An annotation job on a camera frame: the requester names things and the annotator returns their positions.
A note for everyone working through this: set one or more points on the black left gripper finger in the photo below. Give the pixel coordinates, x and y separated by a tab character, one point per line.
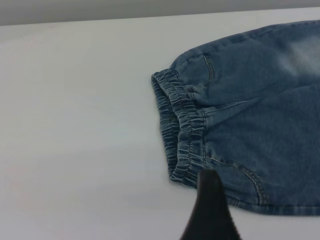
210	212

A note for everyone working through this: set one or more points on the blue denim kids jeans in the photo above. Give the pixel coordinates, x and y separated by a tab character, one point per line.
250	112

